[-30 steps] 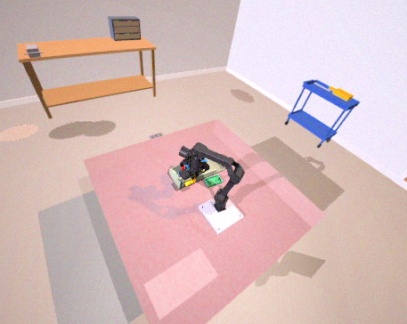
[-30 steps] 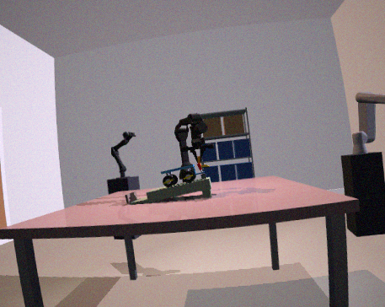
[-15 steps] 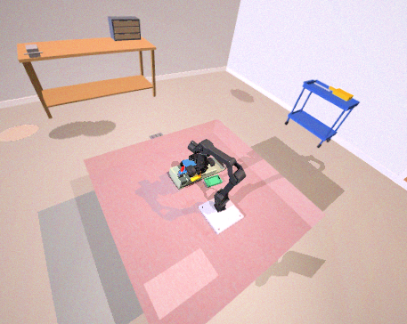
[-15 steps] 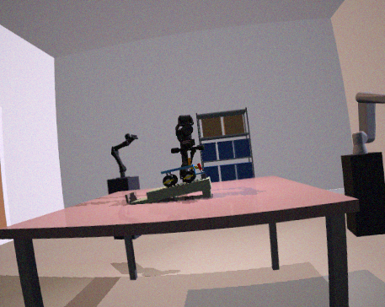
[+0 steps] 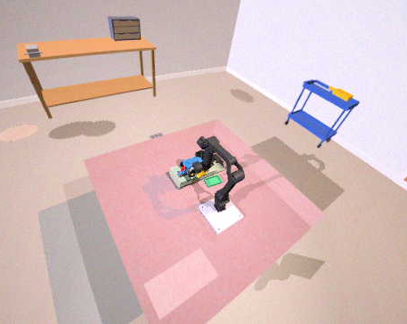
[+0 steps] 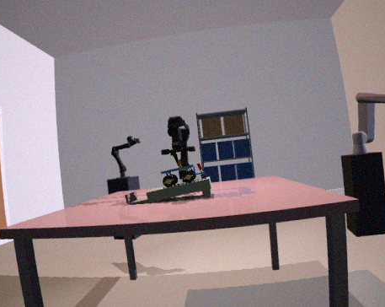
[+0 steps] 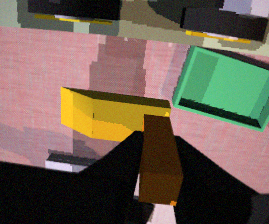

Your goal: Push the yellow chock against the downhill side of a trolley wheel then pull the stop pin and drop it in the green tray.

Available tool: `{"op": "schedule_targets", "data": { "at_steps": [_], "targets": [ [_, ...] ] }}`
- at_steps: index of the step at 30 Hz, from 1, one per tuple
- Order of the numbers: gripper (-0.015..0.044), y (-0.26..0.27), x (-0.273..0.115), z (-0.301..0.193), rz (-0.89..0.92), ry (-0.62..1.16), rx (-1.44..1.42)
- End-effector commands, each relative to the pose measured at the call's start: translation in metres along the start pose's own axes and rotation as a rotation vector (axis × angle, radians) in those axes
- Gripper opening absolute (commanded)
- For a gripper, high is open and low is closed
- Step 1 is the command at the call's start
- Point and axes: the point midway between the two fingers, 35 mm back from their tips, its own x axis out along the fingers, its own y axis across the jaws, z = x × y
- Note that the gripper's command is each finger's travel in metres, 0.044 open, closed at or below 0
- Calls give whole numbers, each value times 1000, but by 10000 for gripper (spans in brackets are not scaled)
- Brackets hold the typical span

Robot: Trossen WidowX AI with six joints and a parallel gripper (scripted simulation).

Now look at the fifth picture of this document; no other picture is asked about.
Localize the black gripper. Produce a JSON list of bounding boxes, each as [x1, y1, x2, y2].
[[192, 153, 221, 172]]

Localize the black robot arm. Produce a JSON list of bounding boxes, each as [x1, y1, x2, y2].
[[195, 136, 245, 213]]

